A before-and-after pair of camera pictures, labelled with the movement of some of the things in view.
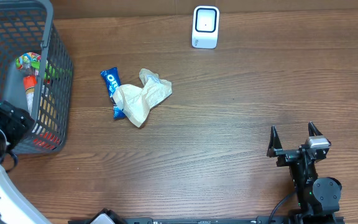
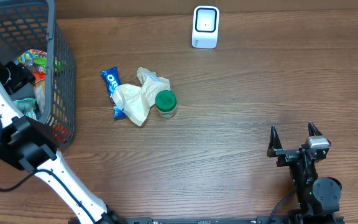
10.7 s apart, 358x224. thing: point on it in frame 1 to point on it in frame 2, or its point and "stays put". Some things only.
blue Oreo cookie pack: (111, 77) stays put
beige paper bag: (136, 102) stays put
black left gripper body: (13, 124) to (18, 78)
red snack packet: (30, 82) to (39, 76)
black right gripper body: (286, 157) stays put
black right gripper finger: (275, 143) stays put
